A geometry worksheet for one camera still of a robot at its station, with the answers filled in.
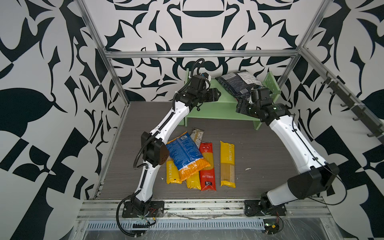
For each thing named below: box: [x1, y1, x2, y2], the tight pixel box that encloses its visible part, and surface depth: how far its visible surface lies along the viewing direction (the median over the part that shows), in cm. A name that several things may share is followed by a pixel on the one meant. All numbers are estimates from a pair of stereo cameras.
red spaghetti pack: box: [199, 142, 217, 192], surface depth 86 cm
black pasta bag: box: [215, 70, 263, 98], surface depth 87 cm
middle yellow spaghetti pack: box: [186, 171, 201, 190], surface depth 82 cm
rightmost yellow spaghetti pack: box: [220, 141, 236, 188], surface depth 89 cm
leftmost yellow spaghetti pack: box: [166, 158, 183, 184], surface depth 85 cm
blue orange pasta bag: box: [166, 131, 211, 182], surface depth 85 cm
